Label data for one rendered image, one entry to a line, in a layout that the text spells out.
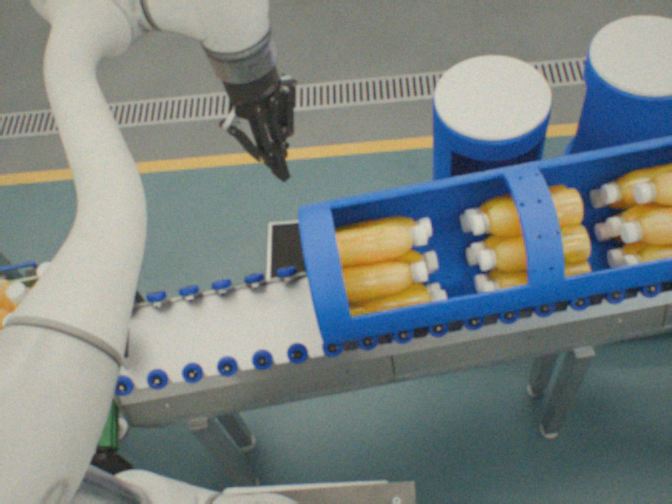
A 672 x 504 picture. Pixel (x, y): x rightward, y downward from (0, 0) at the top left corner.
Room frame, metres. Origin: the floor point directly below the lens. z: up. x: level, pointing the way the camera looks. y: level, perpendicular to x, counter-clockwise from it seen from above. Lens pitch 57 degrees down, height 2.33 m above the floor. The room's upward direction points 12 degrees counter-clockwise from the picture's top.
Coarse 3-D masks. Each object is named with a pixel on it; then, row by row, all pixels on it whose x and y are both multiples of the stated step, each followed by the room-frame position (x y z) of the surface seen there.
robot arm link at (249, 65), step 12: (264, 36) 0.72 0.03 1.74; (204, 48) 0.72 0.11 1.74; (252, 48) 0.70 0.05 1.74; (264, 48) 0.71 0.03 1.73; (276, 48) 0.74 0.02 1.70; (216, 60) 0.71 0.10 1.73; (228, 60) 0.70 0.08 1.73; (240, 60) 0.70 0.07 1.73; (252, 60) 0.70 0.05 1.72; (264, 60) 0.71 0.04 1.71; (216, 72) 0.72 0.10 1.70; (228, 72) 0.70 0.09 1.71; (240, 72) 0.70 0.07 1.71; (252, 72) 0.70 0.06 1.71; (264, 72) 0.71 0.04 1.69
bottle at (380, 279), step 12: (372, 264) 0.73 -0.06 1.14; (384, 264) 0.72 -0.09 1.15; (396, 264) 0.72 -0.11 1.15; (408, 264) 0.72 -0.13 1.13; (348, 276) 0.71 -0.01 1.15; (360, 276) 0.71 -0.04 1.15; (372, 276) 0.70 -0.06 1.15; (384, 276) 0.70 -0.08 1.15; (396, 276) 0.69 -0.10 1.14; (408, 276) 0.69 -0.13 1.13; (348, 288) 0.69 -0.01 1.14; (360, 288) 0.69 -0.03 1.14; (372, 288) 0.68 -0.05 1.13; (384, 288) 0.68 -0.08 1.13; (396, 288) 0.68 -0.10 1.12; (408, 288) 0.68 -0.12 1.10; (348, 300) 0.68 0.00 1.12; (360, 300) 0.68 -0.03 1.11
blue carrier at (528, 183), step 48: (384, 192) 0.85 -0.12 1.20; (432, 192) 0.89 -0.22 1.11; (480, 192) 0.89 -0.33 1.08; (528, 192) 0.76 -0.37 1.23; (432, 240) 0.85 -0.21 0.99; (480, 240) 0.83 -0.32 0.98; (528, 240) 0.67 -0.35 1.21; (336, 288) 0.66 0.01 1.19; (528, 288) 0.62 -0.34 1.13; (576, 288) 0.61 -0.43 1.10; (624, 288) 0.61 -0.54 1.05; (336, 336) 0.62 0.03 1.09
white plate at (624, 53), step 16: (640, 16) 1.35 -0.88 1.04; (608, 32) 1.32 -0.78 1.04; (624, 32) 1.31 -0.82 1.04; (640, 32) 1.30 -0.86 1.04; (656, 32) 1.29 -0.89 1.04; (592, 48) 1.28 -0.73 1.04; (608, 48) 1.27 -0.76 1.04; (624, 48) 1.26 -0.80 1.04; (640, 48) 1.25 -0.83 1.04; (656, 48) 1.23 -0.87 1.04; (592, 64) 1.23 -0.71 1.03; (608, 64) 1.22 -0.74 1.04; (624, 64) 1.20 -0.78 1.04; (640, 64) 1.19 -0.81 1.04; (656, 64) 1.18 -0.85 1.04; (608, 80) 1.17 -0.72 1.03; (624, 80) 1.15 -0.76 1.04; (640, 80) 1.14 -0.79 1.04; (656, 80) 1.13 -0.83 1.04; (656, 96) 1.09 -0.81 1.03
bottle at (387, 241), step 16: (384, 224) 0.79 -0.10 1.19; (400, 224) 0.78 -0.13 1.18; (336, 240) 0.77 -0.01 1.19; (352, 240) 0.76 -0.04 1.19; (368, 240) 0.75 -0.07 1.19; (384, 240) 0.75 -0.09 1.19; (400, 240) 0.75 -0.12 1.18; (416, 240) 0.75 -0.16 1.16; (352, 256) 0.74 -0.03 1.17; (368, 256) 0.73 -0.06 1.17; (384, 256) 0.73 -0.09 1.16
